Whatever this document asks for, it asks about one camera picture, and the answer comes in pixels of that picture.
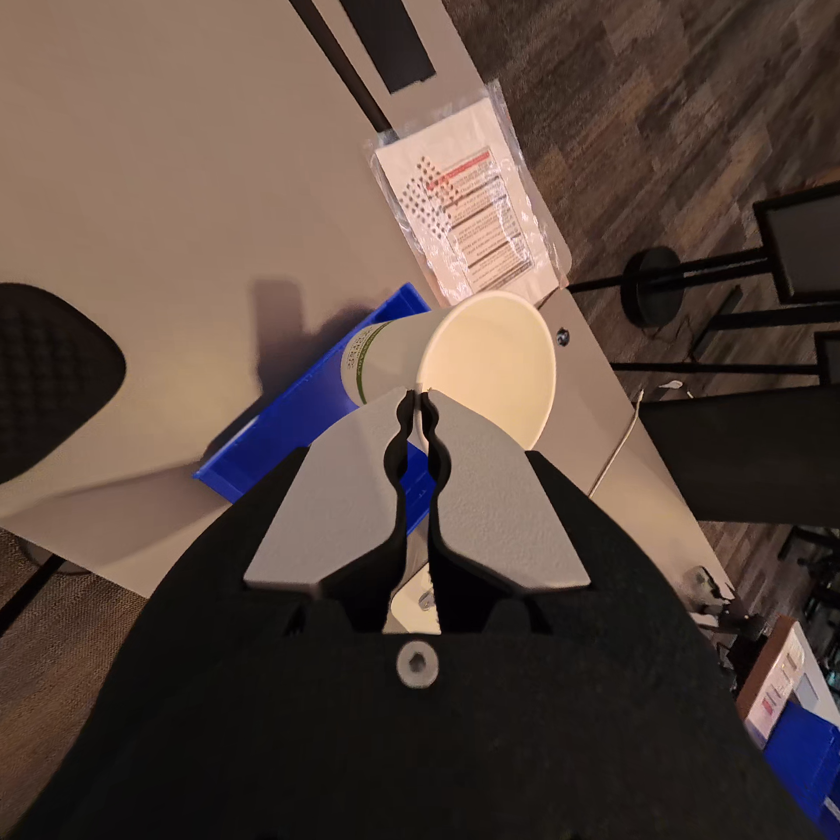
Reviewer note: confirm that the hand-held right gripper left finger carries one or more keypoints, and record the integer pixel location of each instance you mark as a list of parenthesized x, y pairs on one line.
[(334, 518)]

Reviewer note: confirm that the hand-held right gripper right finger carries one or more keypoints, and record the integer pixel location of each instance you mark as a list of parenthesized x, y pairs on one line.
[(505, 518)]

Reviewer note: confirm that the blue plastic bin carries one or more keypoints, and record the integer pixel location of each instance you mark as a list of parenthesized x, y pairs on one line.
[(295, 420), (807, 768)]

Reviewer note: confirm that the white green-banded paper cup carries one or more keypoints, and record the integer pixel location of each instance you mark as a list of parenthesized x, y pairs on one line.
[(492, 354)]

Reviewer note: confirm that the black sign stand with pole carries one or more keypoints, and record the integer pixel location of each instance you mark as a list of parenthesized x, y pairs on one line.
[(649, 289)]

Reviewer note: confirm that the box with white label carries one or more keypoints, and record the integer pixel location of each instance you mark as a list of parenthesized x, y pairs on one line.
[(781, 682)]

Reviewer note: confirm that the paper sheet in plastic sleeve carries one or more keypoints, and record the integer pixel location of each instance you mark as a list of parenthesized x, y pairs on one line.
[(459, 197)]

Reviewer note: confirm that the black framed panel stand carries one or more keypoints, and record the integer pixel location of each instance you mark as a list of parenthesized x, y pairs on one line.
[(828, 358)]

